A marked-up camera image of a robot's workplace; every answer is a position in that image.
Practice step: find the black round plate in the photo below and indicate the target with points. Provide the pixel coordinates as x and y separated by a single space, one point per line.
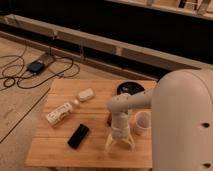
130 88

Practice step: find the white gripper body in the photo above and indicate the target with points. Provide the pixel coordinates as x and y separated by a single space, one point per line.
120 125

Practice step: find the white ceramic cup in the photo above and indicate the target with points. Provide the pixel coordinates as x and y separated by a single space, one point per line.
142 122

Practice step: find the brown oval object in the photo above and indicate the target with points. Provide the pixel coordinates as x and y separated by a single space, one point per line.
109 120

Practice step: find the wooden table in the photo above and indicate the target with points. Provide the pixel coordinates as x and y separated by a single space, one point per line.
49 147

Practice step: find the black rectangular remote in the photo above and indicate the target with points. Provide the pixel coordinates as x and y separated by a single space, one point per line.
77 137

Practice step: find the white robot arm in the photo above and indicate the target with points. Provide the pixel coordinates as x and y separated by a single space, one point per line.
181 107

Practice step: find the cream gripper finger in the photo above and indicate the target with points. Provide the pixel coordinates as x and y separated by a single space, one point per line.
110 141
129 140

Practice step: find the blue power adapter box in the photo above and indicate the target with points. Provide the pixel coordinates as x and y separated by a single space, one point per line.
35 67

